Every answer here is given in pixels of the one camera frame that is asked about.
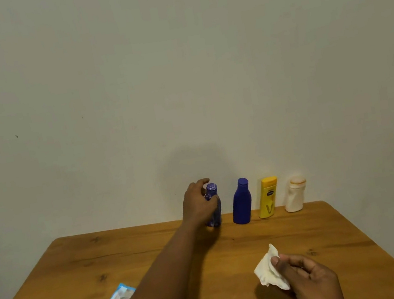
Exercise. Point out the person's right hand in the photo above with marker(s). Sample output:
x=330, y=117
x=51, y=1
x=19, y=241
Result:
x=314, y=286

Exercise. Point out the person's left hand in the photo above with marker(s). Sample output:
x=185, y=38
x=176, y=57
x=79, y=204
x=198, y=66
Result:
x=197, y=206

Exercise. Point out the blue patterned bottle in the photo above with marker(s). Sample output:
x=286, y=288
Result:
x=241, y=202
x=211, y=189

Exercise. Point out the white wet wipe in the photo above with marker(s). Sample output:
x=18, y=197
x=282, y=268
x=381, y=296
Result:
x=266, y=273

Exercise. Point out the yellow bottle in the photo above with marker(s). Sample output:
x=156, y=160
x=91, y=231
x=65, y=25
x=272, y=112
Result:
x=268, y=197

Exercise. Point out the white bottle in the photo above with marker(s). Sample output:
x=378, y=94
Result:
x=295, y=195

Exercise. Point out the person's left forearm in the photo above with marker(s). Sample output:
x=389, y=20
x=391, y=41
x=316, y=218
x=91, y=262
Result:
x=156, y=290

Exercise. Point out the wooden table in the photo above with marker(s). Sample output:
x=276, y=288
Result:
x=52, y=273

